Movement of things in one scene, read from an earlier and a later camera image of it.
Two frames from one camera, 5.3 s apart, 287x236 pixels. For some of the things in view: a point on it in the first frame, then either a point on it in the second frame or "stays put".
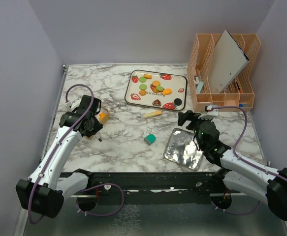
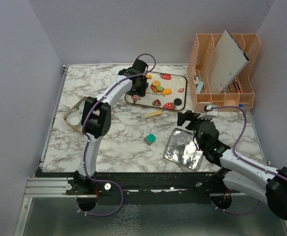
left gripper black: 97,127 -> 141,91
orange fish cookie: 166,91 stays put
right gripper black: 189,115 stays put
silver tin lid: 181,150 stays put
